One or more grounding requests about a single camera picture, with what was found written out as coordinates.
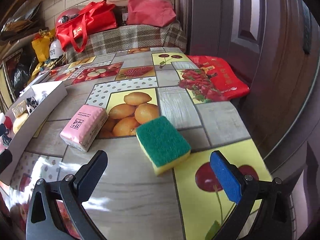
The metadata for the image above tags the dark red fabric bag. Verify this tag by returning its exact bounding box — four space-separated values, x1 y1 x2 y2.
127 0 176 27

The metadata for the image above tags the cow print cloth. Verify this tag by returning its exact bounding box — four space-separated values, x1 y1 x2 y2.
25 96 39 114

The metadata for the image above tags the dark wooden door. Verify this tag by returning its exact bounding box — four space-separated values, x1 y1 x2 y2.
179 0 319 230

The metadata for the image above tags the black plastic bag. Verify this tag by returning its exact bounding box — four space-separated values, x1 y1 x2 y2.
11 63 31 90

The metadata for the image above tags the pink red helmet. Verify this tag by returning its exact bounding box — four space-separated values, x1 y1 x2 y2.
55 7 80 29

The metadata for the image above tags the yellow round sponge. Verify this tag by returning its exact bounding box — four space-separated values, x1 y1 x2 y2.
12 113 29 134

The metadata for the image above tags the bright red tote bag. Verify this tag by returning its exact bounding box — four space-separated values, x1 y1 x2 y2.
56 1 117 53

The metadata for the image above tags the yellow shopping bag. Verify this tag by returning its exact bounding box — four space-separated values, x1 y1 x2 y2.
31 29 55 62

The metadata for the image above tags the plaid covered bench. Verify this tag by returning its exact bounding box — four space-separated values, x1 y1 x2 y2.
66 21 187 63

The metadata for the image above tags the red plastic bag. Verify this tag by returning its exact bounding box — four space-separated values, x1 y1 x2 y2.
188 56 250 101

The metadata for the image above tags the white helmet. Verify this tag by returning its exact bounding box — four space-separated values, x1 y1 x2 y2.
49 39 65 60

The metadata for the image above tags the pink tissue pack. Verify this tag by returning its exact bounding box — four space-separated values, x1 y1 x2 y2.
60 105 108 152

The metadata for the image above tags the white shallow box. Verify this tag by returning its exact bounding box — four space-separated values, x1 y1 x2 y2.
1 81 67 185

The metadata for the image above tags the fruit print tablecloth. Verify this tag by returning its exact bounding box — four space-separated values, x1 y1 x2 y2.
1 48 271 239

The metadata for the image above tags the red plush apple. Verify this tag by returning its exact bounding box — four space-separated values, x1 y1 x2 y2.
3 116 12 130

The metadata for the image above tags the metal shelf rack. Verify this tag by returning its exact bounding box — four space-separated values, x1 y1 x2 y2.
1 2 47 112

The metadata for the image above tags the green yellow sponge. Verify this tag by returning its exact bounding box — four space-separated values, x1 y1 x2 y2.
136 116 191 176

